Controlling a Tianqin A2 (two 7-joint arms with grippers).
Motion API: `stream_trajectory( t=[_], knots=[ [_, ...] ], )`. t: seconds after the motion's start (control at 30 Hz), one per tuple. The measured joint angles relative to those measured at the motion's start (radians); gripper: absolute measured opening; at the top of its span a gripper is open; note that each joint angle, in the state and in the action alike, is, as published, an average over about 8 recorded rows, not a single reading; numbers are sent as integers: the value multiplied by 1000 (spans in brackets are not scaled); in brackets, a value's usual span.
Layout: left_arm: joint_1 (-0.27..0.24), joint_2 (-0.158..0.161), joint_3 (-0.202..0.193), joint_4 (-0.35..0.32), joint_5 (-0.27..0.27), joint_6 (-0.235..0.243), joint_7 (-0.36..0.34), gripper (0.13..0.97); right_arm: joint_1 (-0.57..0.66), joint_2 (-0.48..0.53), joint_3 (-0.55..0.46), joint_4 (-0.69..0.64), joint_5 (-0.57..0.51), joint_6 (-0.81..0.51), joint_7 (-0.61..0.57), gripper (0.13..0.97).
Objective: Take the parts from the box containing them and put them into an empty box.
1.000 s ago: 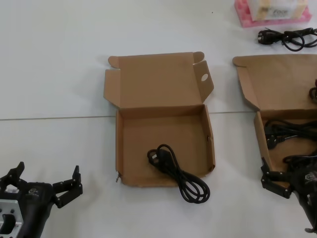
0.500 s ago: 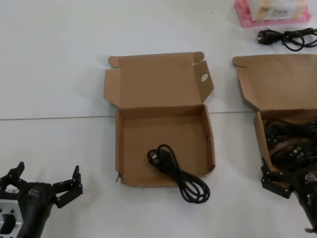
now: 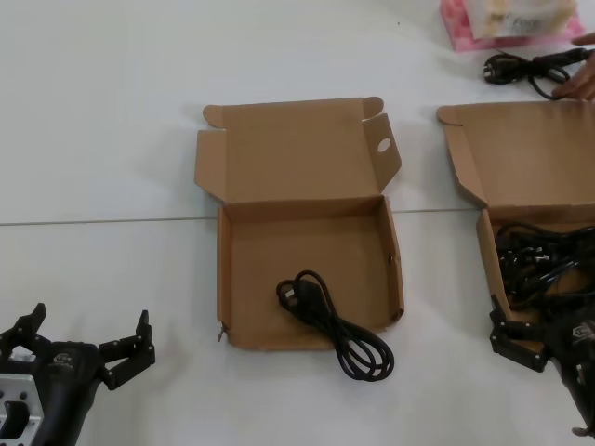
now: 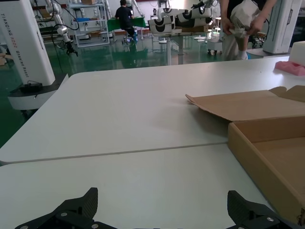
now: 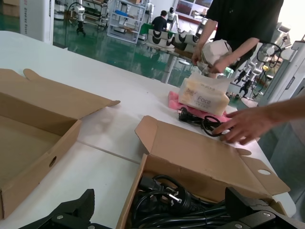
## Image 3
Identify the empty brown cardboard box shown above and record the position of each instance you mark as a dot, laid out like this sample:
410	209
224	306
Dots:
297	232

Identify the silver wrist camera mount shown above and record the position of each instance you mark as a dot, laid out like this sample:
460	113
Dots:
21	399

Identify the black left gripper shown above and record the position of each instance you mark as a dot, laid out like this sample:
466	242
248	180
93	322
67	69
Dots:
70	371

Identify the white orange tissue pack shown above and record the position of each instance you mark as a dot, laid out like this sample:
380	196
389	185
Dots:
516	18

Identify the black shirt person's hand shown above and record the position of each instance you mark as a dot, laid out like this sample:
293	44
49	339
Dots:
583	83

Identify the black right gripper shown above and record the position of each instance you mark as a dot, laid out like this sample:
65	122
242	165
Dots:
576	353

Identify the pink wavy foam pad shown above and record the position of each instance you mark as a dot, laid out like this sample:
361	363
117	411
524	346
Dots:
465	43

